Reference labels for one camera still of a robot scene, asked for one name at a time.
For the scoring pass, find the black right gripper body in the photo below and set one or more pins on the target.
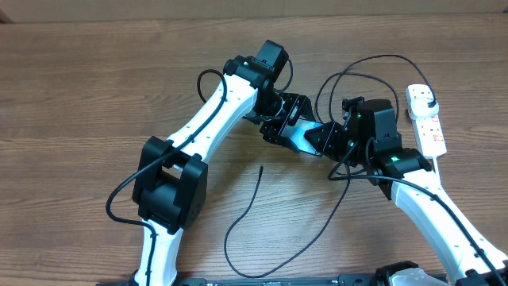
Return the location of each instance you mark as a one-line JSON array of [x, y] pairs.
[[339, 142]]

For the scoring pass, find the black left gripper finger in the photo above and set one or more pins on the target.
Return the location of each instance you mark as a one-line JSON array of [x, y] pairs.
[[297, 143], [304, 108]]

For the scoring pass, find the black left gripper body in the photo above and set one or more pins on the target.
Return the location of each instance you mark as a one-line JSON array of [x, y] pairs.
[[274, 127]]

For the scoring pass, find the Samsung Galaxy smartphone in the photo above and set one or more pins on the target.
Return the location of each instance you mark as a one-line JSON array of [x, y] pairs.
[[301, 126]]

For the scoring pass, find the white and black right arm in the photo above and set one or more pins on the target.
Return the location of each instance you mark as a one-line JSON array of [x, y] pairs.
[[369, 137]]

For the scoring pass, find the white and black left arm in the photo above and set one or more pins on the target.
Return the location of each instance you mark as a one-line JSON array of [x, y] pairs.
[[171, 189]]

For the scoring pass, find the white charger plug adapter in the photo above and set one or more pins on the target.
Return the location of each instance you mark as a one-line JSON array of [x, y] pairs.
[[420, 108]]

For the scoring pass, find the white power strip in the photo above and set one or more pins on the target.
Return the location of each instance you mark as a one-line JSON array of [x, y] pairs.
[[428, 132]]

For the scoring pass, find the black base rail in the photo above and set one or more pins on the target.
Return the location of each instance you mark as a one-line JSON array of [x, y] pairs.
[[341, 280]]

